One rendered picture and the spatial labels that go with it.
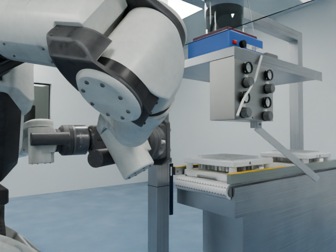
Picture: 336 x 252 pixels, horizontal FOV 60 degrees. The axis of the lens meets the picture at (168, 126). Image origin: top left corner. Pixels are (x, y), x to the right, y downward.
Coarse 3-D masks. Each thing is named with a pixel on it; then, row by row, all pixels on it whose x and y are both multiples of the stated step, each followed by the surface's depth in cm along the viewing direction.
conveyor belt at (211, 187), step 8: (320, 160) 180; (328, 168) 143; (184, 176) 113; (192, 176) 113; (280, 176) 115; (176, 184) 113; (184, 184) 109; (192, 184) 106; (200, 184) 103; (208, 184) 100; (216, 184) 98; (224, 184) 96; (232, 184) 96; (240, 184) 99; (200, 192) 104; (208, 192) 100; (216, 192) 97; (224, 192) 94
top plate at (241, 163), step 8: (184, 160) 116; (192, 160) 112; (200, 160) 109; (208, 160) 106; (216, 160) 103; (224, 160) 102; (232, 160) 102; (240, 160) 102; (248, 160) 103; (256, 160) 106; (264, 160) 109; (272, 160) 112
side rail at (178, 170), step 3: (195, 165) 121; (174, 168) 114; (177, 168) 115; (180, 168) 116; (183, 168) 117; (174, 171) 114; (177, 171) 114; (180, 171) 116; (183, 171) 117; (174, 174) 114; (177, 174) 115
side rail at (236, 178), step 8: (328, 160) 141; (280, 168) 112; (288, 168) 116; (296, 168) 120; (312, 168) 129; (320, 168) 134; (232, 176) 93; (240, 176) 96; (248, 176) 99; (256, 176) 102; (264, 176) 105; (272, 176) 108
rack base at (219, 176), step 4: (196, 168) 117; (184, 172) 116; (188, 172) 114; (192, 172) 112; (196, 172) 110; (200, 172) 109; (204, 172) 107; (208, 172) 106; (212, 172) 105; (216, 172) 105; (220, 172) 105; (224, 172) 105; (196, 176) 110; (200, 176) 111; (204, 176) 109; (208, 176) 108; (212, 176) 104; (216, 176) 103; (220, 176) 101; (224, 176) 100; (220, 180) 101; (224, 180) 100
